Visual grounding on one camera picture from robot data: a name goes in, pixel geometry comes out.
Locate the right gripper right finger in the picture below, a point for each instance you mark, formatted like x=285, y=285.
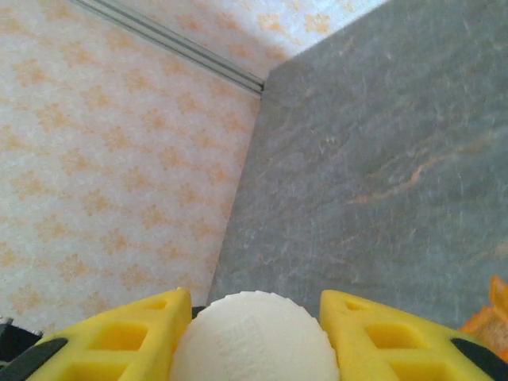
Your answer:
x=397, y=345

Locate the orange pink pill organizer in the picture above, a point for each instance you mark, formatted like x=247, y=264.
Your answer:
x=488, y=317

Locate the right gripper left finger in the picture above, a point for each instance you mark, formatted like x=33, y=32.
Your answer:
x=119, y=341

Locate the white pill bottle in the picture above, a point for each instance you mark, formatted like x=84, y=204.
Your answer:
x=254, y=341

